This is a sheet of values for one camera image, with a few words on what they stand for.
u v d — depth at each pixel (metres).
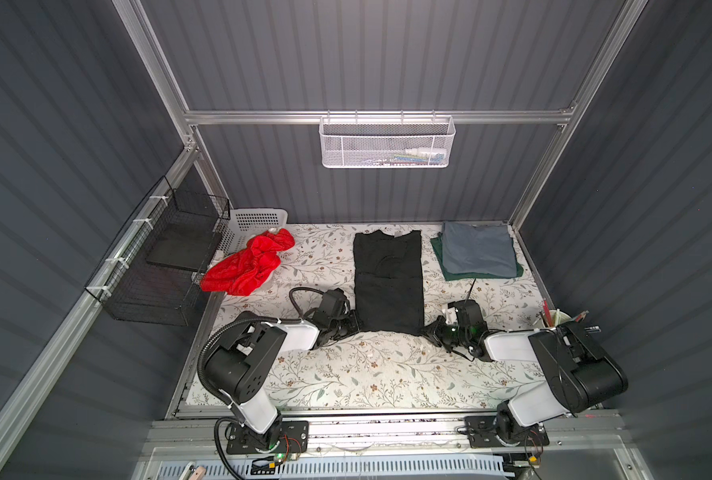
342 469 0.77
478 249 1.09
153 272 0.74
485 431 0.73
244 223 1.16
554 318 0.84
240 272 0.94
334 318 0.75
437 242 1.13
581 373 0.46
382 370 0.85
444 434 0.75
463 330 0.74
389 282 1.01
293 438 0.72
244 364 0.47
